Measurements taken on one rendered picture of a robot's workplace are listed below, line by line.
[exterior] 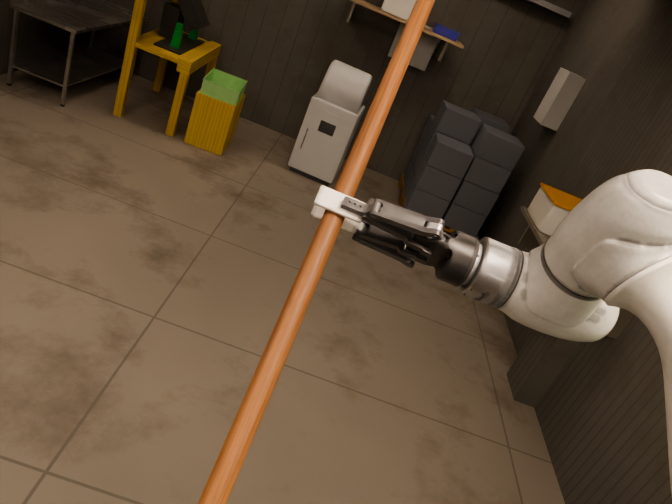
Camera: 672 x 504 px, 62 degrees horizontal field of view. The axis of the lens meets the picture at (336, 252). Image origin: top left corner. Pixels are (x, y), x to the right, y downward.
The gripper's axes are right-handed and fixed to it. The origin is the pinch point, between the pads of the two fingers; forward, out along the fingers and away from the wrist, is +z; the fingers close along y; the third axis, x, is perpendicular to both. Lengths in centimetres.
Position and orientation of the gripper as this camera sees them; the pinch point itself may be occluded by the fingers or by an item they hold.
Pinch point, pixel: (337, 209)
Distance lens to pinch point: 80.0
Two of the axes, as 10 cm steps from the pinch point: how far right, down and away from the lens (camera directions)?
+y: -1.7, 3.6, 9.2
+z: -9.3, -3.8, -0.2
